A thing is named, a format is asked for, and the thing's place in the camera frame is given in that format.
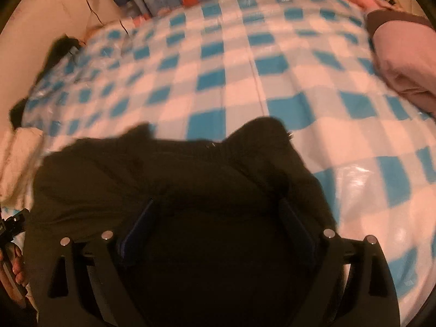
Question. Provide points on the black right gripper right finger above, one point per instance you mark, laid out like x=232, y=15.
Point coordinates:
x=353, y=285

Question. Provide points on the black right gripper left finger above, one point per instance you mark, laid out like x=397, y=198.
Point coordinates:
x=100, y=272

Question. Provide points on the dark olive puffer jacket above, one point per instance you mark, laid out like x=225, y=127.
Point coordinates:
x=206, y=234

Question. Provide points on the person's left hand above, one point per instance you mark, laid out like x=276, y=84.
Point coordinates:
x=13, y=274

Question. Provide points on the blue white checkered bed cover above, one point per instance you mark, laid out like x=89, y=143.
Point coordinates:
x=203, y=72

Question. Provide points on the pink and brown folded garment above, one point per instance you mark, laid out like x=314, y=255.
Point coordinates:
x=405, y=51

